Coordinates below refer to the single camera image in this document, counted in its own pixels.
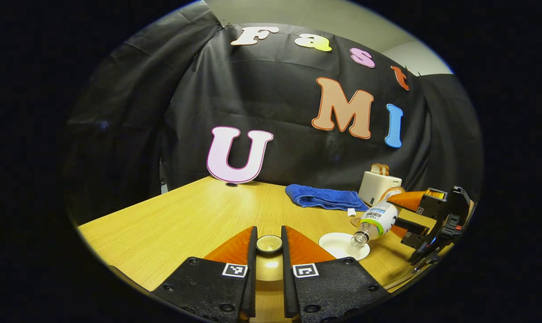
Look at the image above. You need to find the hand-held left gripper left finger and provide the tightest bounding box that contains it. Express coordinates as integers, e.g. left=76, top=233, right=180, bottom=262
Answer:
left=152, top=226, right=258, bottom=321

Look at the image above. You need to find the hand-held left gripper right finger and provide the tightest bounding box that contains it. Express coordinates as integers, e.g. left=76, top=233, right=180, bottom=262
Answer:
left=281, top=225, right=390, bottom=323

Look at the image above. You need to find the clear water bottle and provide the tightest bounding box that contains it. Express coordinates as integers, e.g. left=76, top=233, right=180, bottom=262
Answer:
left=350, top=187, right=407, bottom=247

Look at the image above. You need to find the white teacup lid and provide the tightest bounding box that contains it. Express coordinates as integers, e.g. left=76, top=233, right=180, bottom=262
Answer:
left=255, top=235, right=284, bottom=282

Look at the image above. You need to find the white teacup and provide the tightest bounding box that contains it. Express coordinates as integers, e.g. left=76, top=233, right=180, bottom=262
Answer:
left=318, top=231, right=371, bottom=261

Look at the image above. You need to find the white toaster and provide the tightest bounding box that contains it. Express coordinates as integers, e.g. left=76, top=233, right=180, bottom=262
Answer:
left=358, top=170, right=403, bottom=207

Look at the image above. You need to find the blue folded towel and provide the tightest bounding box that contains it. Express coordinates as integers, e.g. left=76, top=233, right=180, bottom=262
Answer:
left=285, top=184, right=370, bottom=212

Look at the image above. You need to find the black backdrop cloth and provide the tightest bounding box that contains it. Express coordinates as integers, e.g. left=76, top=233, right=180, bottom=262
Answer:
left=62, top=0, right=484, bottom=225

